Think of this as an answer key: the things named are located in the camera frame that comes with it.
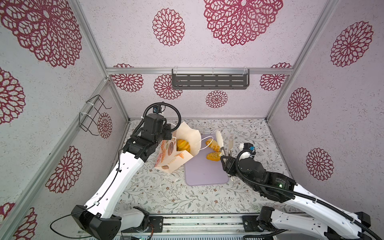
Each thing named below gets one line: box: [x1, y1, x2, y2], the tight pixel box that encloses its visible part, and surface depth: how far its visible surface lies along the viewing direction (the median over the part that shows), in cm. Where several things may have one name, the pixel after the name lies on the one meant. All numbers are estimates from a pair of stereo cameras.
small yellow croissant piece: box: [176, 139, 191, 152], surface depth 87 cm
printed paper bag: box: [154, 122, 202, 174], surface depth 84 cm
